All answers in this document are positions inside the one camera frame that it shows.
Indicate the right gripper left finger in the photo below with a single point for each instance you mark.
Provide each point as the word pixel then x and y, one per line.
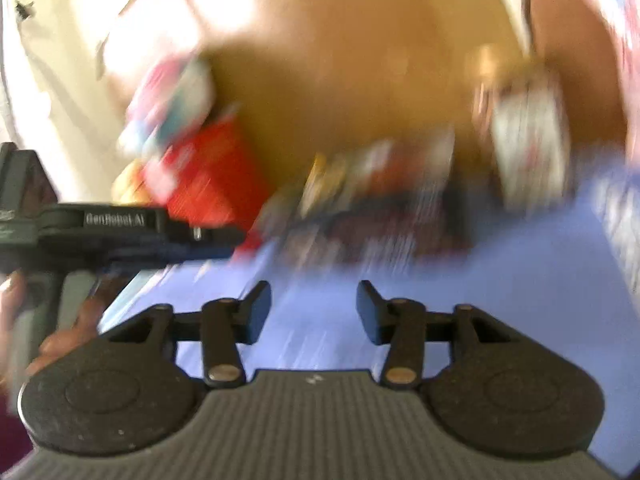
pixel 226 323

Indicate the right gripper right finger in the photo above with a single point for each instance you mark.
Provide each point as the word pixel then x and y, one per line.
pixel 400 323

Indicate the person's left hand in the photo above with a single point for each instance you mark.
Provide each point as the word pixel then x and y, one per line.
pixel 57 345

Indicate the black printed storage box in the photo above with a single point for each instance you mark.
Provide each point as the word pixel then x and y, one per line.
pixel 391 203

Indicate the blue printed tablecloth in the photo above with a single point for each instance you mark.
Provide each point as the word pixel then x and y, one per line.
pixel 569 279

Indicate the pastel plush toy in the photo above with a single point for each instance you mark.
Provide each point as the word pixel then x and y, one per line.
pixel 172 101

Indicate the peanut jar gold lid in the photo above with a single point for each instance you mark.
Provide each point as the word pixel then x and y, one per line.
pixel 519 116

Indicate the brown wooden chair back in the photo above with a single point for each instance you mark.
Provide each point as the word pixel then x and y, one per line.
pixel 574 40

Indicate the pink snack bag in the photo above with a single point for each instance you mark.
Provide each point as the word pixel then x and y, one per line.
pixel 621 17

